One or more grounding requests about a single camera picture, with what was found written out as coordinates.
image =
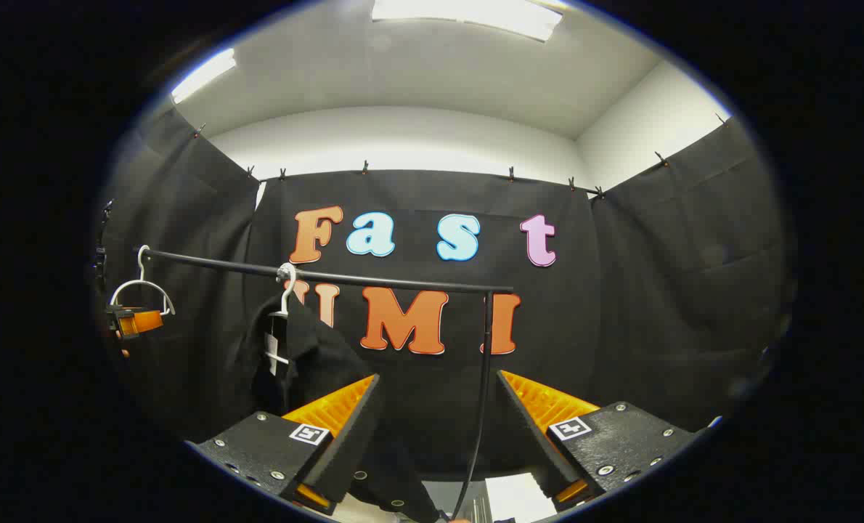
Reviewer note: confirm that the black backdrop cloth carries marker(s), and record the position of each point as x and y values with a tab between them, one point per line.
621	290

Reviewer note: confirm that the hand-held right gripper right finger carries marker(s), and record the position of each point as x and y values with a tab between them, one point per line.
530	436

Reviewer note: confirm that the empty white clothes hanger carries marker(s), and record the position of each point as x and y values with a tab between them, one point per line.
141	270

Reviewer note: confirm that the wide ceiling light panel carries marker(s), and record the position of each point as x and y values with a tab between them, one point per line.
468	16

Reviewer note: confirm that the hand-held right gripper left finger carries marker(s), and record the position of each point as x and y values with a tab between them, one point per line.
348	443

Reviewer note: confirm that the narrow ceiling light strip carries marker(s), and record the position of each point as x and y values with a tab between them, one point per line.
203	74

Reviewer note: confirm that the white paper hang tag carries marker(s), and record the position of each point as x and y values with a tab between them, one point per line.
274	352

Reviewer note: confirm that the row of black cloth clips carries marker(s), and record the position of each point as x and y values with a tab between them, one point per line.
366	168

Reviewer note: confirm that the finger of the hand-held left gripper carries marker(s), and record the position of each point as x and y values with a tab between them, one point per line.
141	321

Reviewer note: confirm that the black clothes rack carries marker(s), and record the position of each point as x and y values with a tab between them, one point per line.
403	280

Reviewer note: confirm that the white clothes hanger with garment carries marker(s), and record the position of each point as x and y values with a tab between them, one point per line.
287	294

